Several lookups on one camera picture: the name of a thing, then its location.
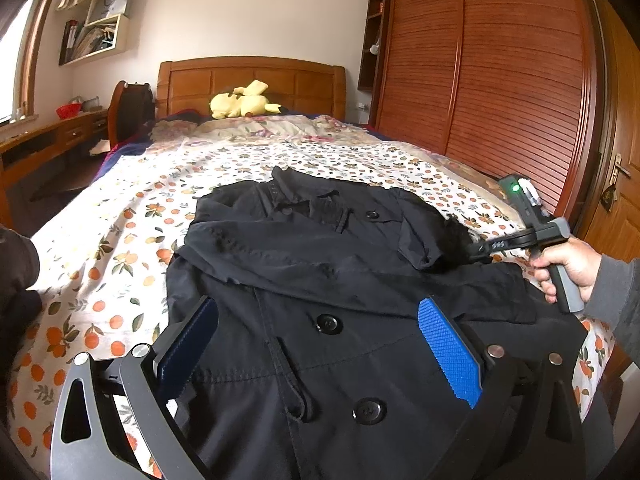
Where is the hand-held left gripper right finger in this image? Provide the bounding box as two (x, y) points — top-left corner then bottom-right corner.
(416, 296), (587, 480)

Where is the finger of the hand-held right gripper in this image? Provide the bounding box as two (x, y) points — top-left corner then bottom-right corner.
(470, 239), (506, 265)

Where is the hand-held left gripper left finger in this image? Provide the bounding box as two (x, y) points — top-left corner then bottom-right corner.
(50, 295), (221, 480)

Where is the black double-breasted coat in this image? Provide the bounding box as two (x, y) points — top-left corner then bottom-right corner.
(165, 166), (591, 480)

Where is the person's right forearm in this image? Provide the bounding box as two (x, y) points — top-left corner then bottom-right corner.
(582, 255), (640, 361)

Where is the person's right hand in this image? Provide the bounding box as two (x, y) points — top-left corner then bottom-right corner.
(527, 235), (602, 306)

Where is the bed with floral sheet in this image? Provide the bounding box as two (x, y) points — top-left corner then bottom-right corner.
(10, 137), (621, 480)

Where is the wooden door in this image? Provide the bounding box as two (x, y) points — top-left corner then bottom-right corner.
(580, 0), (640, 266)

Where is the wooden slatted wardrobe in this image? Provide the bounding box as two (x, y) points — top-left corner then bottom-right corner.
(357, 0), (608, 231)

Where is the beige flowered quilt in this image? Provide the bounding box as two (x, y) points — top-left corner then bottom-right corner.
(150, 114), (401, 150)

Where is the wooden bed headboard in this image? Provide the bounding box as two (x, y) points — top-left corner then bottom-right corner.
(156, 56), (347, 122)

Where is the yellow plush toy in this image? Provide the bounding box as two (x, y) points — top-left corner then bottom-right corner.
(209, 80), (283, 120)

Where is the long wooden desk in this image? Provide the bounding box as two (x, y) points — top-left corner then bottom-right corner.
(0, 107), (113, 221)

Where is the wooden chair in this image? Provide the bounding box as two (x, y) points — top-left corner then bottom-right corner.
(107, 80), (157, 146)

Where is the white paper bag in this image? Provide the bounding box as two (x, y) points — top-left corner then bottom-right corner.
(90, 0), (132, 26)

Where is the brass door handle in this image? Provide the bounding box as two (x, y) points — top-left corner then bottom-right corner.
(610, 154), (632, 196)

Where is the window with wooden frame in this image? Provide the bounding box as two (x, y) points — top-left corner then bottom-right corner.
(0, 0), (56, 126)

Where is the white wall shelf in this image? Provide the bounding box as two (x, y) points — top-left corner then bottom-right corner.
(56, 0), (143, 67)

